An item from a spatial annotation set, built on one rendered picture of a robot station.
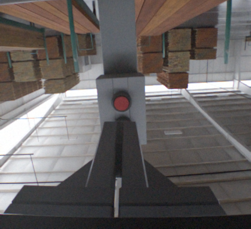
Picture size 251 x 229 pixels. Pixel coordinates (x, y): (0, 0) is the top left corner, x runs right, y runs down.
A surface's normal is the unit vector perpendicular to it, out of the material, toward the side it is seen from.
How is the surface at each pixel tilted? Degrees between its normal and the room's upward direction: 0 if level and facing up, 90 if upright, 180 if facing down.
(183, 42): 90
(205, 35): 90
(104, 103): 90
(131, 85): 90
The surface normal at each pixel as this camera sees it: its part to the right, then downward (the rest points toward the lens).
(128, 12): 0.01, 0.27
